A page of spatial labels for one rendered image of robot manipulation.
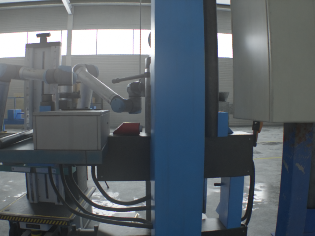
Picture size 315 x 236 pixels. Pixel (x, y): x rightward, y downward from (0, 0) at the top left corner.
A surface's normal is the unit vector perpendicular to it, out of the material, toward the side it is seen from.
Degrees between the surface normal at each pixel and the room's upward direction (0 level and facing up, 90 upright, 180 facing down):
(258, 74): 90
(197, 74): 90
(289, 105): 90
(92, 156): 90
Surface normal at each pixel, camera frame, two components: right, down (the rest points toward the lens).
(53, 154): 0.11, 0.04
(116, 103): -0.52, 0.08
